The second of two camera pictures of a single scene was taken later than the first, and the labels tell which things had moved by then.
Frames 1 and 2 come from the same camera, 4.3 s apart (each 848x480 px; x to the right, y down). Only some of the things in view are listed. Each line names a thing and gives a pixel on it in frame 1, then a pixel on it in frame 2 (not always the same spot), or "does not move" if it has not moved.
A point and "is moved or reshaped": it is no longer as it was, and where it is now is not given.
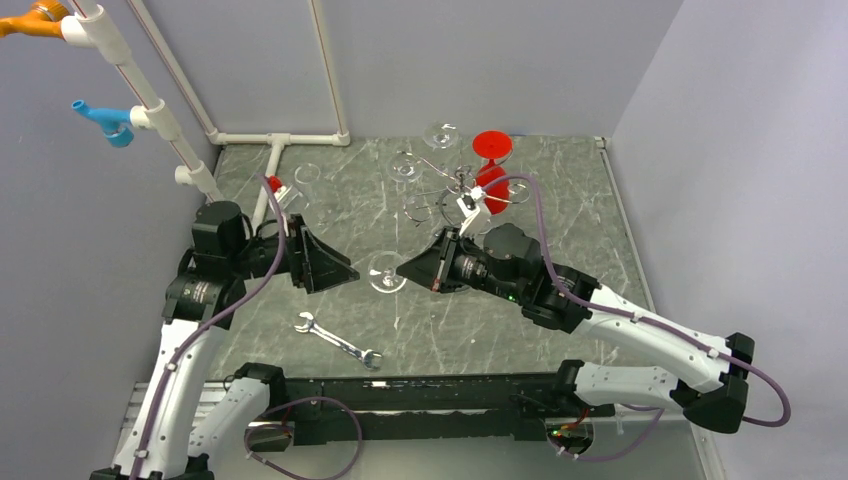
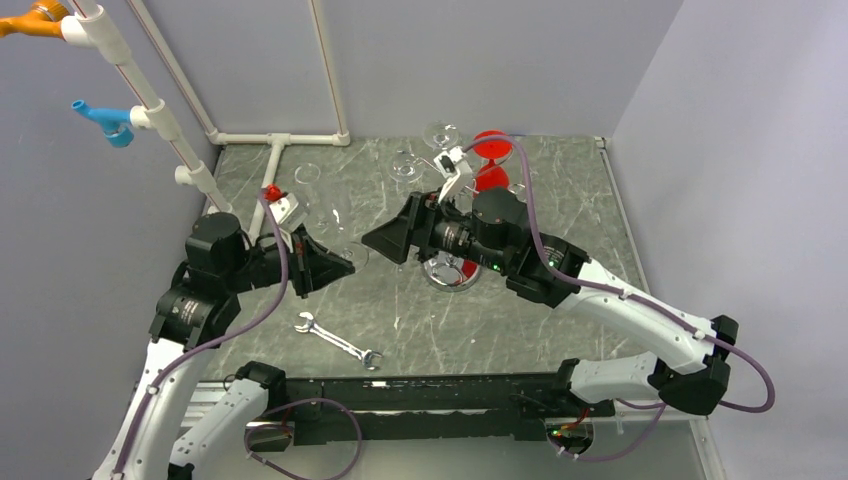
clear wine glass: (405, 167) does not move
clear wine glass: (382, 273) → (356, 254)
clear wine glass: (307, 173) does not move
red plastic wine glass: (491, 179) does not move
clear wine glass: (295, 200) is moved or reshaped
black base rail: (449, 407) does not move
